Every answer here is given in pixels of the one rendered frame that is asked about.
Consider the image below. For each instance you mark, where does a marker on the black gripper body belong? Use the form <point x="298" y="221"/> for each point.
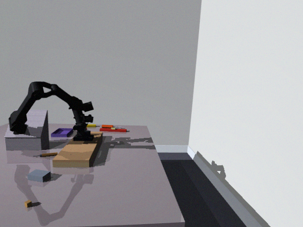
<point x="79" y="122"/>

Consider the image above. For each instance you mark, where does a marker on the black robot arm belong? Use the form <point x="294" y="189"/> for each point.
<point x="35" y="92"/>

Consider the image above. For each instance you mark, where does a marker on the purple tray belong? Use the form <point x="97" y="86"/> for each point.
<point x="62" y="132"/>

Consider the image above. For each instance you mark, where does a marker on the tan rectangular floor panel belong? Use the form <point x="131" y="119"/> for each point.
<point x="78" y="153"/>

